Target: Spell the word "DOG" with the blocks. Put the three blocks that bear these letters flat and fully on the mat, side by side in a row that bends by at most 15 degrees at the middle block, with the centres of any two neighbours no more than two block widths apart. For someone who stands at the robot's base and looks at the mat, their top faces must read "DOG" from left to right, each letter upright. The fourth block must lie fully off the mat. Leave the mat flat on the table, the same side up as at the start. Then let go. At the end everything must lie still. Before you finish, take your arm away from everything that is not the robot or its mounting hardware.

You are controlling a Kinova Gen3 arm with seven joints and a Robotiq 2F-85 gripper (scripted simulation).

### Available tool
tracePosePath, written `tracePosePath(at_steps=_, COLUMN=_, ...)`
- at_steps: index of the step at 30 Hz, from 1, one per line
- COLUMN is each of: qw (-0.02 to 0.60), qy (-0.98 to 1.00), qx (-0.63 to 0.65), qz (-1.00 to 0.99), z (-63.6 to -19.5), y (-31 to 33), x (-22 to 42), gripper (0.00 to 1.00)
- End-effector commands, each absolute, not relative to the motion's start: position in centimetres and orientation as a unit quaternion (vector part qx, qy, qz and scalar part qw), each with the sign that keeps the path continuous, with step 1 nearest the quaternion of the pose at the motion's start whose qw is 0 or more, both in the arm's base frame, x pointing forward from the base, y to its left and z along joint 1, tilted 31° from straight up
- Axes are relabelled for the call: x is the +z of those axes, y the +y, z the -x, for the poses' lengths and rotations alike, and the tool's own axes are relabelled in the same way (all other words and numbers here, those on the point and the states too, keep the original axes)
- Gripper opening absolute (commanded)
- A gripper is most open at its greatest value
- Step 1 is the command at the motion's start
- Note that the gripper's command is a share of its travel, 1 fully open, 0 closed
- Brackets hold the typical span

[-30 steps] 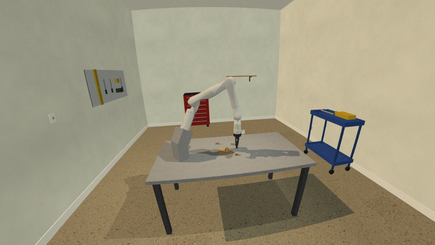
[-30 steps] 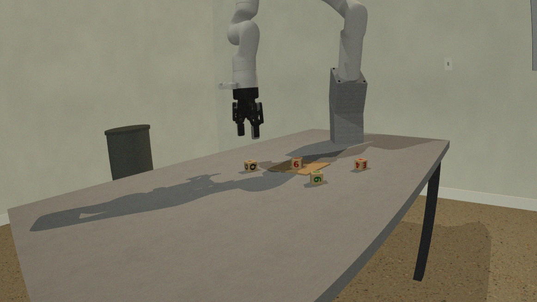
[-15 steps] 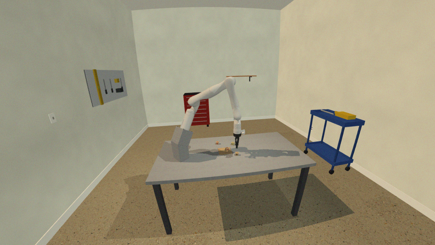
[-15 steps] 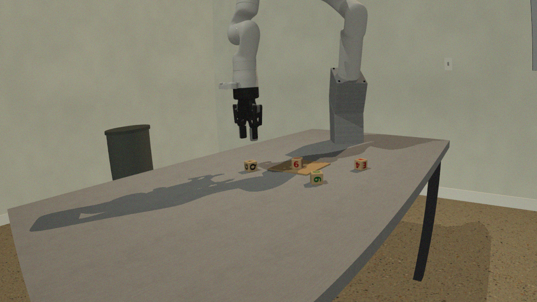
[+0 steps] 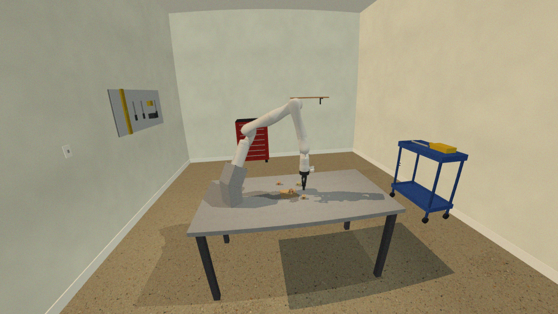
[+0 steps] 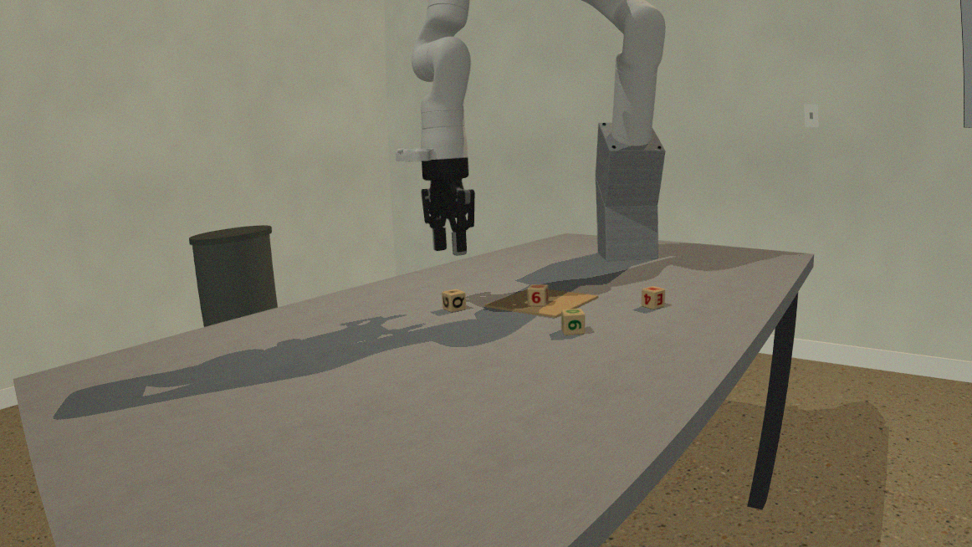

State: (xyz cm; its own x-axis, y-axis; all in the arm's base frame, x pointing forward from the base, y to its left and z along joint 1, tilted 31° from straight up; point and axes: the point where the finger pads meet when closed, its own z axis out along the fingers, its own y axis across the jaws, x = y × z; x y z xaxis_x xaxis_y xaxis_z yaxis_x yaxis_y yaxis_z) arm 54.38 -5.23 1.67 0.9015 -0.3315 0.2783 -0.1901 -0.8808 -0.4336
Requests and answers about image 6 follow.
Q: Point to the tan wooden letter block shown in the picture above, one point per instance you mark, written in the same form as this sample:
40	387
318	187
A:
454	300
573	321
538	295
653	297

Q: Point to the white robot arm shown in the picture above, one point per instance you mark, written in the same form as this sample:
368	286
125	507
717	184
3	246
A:
443	59

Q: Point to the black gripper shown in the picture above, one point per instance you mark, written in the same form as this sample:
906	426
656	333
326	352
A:
446	181

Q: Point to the tan flat mat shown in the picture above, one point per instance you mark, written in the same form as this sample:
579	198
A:
558	300

